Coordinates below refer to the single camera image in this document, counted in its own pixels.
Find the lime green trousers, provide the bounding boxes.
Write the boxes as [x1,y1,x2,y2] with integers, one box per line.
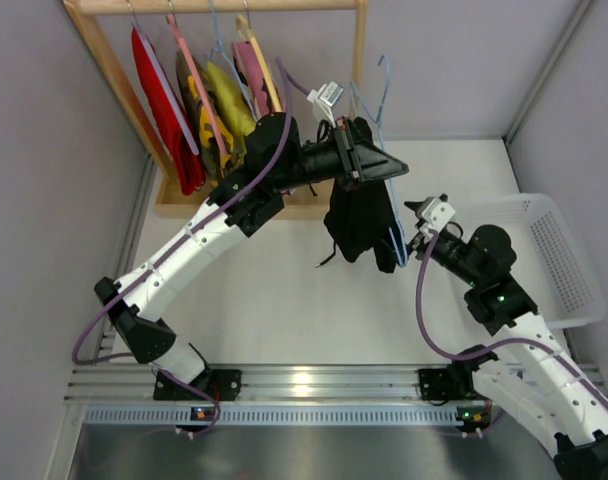
[206,62,256,140]

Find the light blue wire hanger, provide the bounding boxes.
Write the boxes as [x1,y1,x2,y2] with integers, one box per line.
[349,54,409,268]
[207,0,258,121]

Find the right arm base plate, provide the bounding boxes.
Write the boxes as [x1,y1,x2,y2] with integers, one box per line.
[417,368,461,406]

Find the camouflage yellow green trousers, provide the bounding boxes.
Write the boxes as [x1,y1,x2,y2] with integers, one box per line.
[175,50,245,185]

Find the aluminium mounting rail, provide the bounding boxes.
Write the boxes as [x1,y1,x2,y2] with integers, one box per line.
[63,361,605,404]

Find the wooden clothes rack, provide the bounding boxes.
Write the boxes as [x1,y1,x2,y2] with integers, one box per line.
[62,0,369,220]

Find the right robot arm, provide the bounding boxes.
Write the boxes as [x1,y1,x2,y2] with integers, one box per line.
[405,194,608,479]

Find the cream wooden hanger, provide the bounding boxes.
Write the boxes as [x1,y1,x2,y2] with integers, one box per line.
[236,0,283,112]

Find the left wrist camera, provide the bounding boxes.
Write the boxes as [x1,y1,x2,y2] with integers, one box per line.
[307,81,344,126]

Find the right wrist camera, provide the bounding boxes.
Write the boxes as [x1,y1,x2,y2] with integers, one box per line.
[416,197,456,240]

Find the red trousers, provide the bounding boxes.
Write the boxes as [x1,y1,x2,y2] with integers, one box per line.
[131,26,206,196]

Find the pink hanger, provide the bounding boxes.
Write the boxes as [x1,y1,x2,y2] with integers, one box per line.
[166,0,228,159]

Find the white lavender hanger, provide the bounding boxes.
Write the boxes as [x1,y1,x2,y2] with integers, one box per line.
[126,0,199,155]

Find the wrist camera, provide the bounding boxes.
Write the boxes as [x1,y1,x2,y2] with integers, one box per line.
[307,81,344,126]
[416,197,456,240]

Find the white plastic basket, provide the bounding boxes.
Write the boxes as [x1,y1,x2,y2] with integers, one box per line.
[456,193,607,329]

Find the slotted cable duct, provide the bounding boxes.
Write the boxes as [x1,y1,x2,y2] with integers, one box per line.
[84,405,489,427]

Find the pink black patterned trousers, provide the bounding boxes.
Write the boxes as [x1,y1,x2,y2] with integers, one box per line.
[232,41,279,117]

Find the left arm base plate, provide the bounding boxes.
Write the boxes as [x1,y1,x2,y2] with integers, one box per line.
[153,369,242,401]

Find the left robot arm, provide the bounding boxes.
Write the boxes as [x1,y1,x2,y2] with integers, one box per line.
[94,113,409,390]

